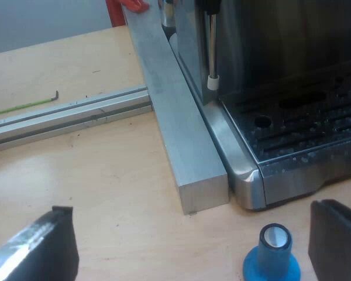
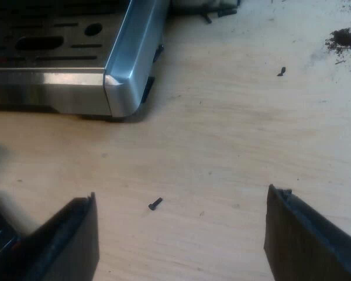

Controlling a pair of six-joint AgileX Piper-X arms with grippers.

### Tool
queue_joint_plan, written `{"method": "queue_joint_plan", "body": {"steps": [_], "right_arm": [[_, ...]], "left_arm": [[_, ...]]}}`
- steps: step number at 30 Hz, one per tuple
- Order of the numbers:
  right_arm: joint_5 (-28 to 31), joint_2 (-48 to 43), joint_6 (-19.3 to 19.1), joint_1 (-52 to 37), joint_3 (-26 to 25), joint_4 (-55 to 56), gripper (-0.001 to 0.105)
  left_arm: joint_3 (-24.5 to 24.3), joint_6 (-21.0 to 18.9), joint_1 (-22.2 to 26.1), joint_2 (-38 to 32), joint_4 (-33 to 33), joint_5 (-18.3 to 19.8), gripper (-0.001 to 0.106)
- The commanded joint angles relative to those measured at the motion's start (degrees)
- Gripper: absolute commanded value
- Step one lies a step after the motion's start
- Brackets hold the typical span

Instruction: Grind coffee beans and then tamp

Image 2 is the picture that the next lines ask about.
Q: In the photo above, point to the steel espresso machine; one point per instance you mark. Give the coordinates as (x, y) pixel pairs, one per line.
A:
(61, 85)

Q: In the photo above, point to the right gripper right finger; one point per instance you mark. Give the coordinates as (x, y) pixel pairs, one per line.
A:
(304, 243)

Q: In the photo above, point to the small black screw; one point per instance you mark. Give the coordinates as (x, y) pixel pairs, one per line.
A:
(155, 202)

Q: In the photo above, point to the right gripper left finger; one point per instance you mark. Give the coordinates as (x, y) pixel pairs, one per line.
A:
(61, 243)

